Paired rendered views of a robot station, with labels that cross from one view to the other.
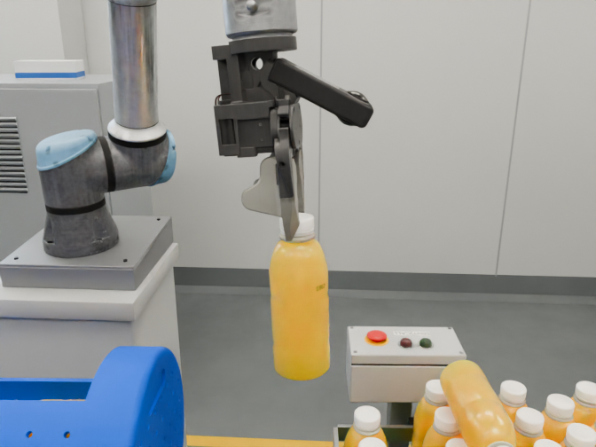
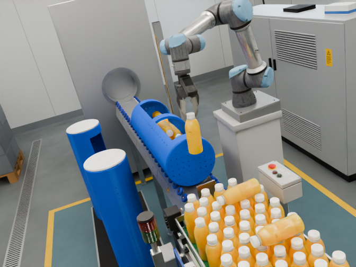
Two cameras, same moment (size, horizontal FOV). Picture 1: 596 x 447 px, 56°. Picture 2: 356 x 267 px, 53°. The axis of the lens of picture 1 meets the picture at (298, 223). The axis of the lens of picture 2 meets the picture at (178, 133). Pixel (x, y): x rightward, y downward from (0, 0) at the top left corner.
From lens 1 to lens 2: 1.47 m
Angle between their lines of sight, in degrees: 69
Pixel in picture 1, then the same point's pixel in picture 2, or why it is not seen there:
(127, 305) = (232, 126)
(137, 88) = (246, 55)
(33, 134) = (320, 43)
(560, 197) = not seen: outside the picture
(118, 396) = (175, 142)
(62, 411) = (169, 140)
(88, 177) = (238, 82)
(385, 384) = (265, 183)
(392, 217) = not seen: outside the picture
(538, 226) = not seen: outside the picture
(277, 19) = (176, 69)
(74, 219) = (235, 95)
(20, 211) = (314, 77)
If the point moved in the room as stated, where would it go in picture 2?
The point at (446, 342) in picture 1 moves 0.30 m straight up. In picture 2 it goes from (286, 179) to (280, 116)
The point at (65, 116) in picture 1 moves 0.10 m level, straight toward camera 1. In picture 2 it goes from (330, 36) to (325, 39)
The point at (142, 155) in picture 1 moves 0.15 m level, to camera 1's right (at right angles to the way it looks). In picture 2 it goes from (252, 78) to (267, 82)
